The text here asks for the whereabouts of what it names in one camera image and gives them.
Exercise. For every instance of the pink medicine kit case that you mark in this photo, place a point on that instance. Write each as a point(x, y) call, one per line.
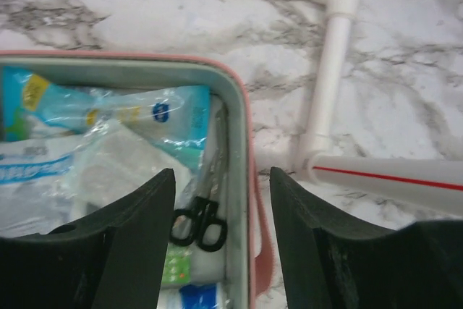
point(249, 252)

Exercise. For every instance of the white blue gauze packet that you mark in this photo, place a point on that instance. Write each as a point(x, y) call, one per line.
point(35, 194)

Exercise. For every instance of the small white blue bottle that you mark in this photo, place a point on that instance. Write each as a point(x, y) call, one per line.
point(207, 296)

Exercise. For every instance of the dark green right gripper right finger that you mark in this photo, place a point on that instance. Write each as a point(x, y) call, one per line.
point(331, 259)

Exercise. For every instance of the white PVC pipe frame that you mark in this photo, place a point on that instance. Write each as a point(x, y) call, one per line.
point(429, 183)

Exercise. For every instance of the clear zip bag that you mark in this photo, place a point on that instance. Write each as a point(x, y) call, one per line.
point(113, 161)

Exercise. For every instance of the small green medicine box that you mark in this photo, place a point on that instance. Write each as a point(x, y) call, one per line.
point(176, 270)

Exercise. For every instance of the blue cotton swab packet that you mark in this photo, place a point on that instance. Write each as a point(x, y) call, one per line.
point(172, 119)

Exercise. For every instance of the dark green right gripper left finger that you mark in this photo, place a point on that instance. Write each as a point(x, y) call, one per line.
point(111, 258)

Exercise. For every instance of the metal scissors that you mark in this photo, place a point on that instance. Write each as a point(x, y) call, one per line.
point(206, 229)

